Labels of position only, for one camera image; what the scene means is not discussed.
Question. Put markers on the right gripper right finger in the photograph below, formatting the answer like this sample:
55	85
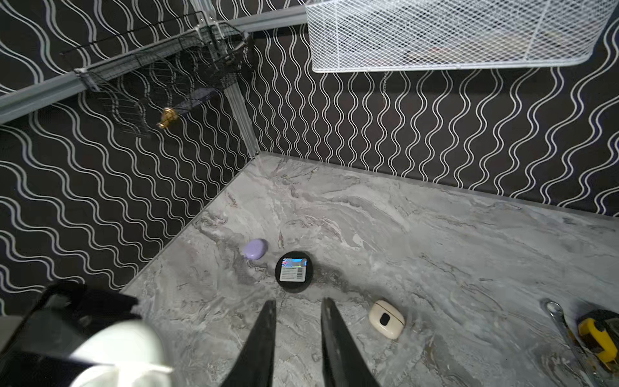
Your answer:
342	362

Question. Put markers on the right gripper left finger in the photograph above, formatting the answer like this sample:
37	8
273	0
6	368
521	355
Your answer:
255	363

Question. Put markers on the purple earbud charging case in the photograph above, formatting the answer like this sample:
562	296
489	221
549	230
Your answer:
255	249

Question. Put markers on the white round earbud case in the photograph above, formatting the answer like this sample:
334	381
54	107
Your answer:
128	353

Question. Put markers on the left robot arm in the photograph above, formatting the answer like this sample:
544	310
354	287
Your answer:
63	318

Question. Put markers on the black round digital timer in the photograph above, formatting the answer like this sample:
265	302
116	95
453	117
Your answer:
294	271

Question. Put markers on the silver combination wrench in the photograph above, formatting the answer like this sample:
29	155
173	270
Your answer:
556	314

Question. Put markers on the yellow black tape measure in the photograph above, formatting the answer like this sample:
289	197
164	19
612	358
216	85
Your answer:
598	330

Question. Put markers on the black wire basket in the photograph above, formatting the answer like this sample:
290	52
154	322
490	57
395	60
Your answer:
148	77

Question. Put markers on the white wire mesh basket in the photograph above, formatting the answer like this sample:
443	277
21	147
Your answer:
389	36

